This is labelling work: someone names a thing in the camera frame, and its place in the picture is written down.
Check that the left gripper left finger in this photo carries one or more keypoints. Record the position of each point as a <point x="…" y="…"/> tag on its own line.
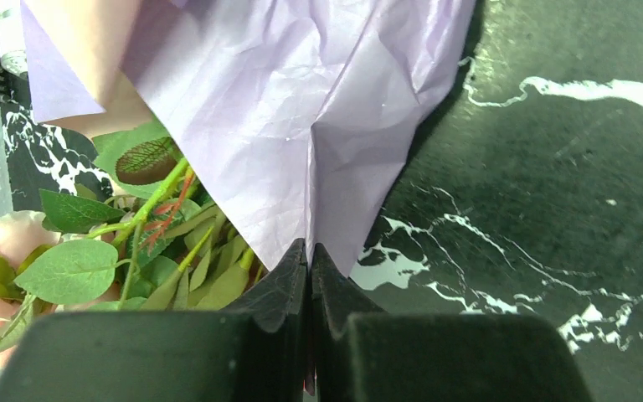
<point x="252" y="350"/>

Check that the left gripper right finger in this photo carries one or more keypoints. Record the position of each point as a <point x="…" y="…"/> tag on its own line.
<point x="364" y="353"/>

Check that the pink flower bunch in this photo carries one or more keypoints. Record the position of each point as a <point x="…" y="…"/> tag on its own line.
<point x="160" y="243"/>

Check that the purple wrapping paper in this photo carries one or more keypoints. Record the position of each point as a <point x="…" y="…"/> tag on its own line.
<point x="297" y="116"/>

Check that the pink wrapping paper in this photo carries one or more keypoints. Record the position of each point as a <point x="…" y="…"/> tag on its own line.
<point x="75" y="50"/>

